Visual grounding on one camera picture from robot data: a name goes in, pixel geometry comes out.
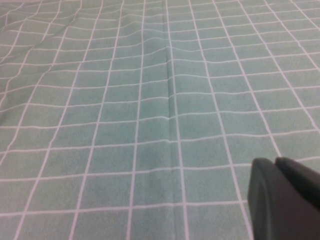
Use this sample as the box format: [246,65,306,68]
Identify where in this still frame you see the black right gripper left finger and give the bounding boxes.
[247,157,320,240]

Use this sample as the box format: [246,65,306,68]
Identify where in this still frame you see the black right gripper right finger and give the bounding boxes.
[275,156,320,200]

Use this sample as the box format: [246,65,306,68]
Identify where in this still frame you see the green white-grid tablecloth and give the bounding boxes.
[0,0,320,240]

